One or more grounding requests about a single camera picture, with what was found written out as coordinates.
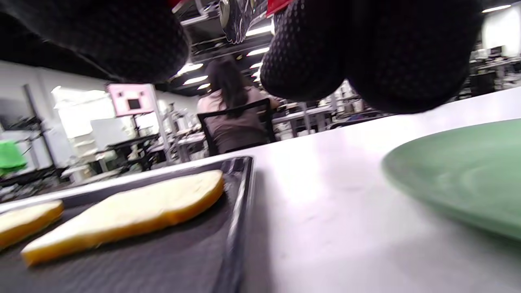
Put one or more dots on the person's right hand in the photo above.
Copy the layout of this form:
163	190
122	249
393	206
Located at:
386	49

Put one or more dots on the toast slice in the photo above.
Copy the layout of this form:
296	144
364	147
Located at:
24	221
130	211

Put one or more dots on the black food tray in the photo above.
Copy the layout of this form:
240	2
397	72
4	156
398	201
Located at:
163	260

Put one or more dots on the green round plate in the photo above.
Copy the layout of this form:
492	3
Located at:
468	171

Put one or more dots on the black mesh office chair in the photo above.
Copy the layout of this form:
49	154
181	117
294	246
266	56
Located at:
207	134

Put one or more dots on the pink screen monitor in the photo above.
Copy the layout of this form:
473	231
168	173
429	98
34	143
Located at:
122	99

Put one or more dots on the green cloth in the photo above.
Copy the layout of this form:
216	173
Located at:
10	156

